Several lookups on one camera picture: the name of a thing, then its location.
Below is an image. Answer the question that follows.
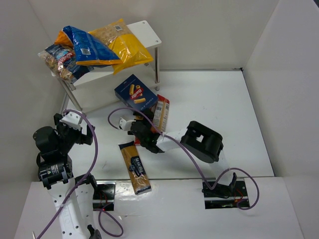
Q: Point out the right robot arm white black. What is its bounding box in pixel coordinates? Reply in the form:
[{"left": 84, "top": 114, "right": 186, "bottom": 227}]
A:
[{"left": 120, "top": 112, "right": 237, "bottom": 198}]

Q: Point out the yellow pasta bag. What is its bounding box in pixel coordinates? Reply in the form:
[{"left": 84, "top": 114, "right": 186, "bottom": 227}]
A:
[{"left": 89, "top": 19, "right": 154, "bottom": 75}]

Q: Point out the red spaghetti bag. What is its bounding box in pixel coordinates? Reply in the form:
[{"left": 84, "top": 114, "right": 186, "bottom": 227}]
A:
[
  {"left": 135, "top": 138, "right": 141, "bottom": 145},
  {"left": 153, "top": 94, "right": 170, "bottom": 132}
]

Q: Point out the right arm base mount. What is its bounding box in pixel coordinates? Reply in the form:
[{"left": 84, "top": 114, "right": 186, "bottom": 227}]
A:
[{"left": 202, "top": 180, "right": 250, "bottom": 209}]

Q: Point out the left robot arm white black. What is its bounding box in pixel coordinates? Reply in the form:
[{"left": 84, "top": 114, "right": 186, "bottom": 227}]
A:
[{"left": 33, "top": 110, "right": 102, "bottom": 239}]

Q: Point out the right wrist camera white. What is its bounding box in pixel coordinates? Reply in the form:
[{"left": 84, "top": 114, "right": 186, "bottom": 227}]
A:
[{"left": 119, "top": 116, "right": 136, "bottom": 131}]

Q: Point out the red spaghetti bag back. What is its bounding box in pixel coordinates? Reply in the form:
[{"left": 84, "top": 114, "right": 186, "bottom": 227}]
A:
[{"left": 153, "top": 94, "right": 170, "bottom": 132}]

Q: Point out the white two-tier shelf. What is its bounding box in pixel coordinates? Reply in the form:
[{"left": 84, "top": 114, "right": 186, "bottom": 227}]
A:
[{"left": 52, "top": 20, "right": 161, "bottom": 113}]

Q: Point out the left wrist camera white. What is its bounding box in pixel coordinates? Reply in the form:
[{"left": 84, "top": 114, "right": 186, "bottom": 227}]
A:
[{"left": 60, "top": 112, "right": 82, "bottom": 131}]

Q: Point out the dark blue Barilla pasta box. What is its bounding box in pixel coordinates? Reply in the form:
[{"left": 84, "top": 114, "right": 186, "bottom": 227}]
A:
[{"left": 114, "top": 74, "right": 158, "bottom": 112}]

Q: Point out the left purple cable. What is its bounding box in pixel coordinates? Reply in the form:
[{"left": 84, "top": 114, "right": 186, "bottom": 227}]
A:
[{"left": 36, "top": 109, "right": 124, "bottom": 239}]

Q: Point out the purple cable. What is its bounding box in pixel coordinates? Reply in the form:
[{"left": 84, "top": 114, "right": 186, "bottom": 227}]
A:
[
  {"left": 107, "top": 108, "right": 260, "bottom": 211},
  {"left": 36, "top": 109, "right": 124, "bottom": 239}
]

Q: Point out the clear blue fusilli bag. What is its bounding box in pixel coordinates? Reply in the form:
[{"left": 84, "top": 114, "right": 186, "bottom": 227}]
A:
[{"left": 38, "top": 44, "right": 94, "bottom": 84}]

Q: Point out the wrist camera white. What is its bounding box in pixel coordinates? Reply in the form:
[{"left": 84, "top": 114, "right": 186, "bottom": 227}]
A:
[
  {"left": 119, "top": 116, "right": 136, "bottom": 131},
  {"left": 60, "top": 112, "right": 82, "bottom": 131}
]

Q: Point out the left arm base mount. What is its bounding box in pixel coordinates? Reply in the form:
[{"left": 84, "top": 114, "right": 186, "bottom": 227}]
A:
[{"left": 93, "top": 180, "right": 116, "bottom": 212}]

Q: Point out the blue and orange pasta bag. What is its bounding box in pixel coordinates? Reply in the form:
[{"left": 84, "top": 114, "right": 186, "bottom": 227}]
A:
[{"left": 54, "top": 25, "right": 122, "bottom": 66}]

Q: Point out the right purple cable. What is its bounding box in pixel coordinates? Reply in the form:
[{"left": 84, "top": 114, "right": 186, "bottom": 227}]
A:
[{"left": 107, "top": 108, "right": 260, "bottom": 211}]

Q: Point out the red spaghetti bag front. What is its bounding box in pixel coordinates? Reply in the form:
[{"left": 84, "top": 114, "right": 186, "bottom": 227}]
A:
[{"left": 135, "top": 138, "right": 141, "bottom": 145}]

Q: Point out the dark blue La Sicilia spaghetti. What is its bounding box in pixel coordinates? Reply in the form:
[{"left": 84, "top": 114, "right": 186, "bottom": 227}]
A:
[{"left": 119, "top": 141, "right": 152, "bottom": 195}]

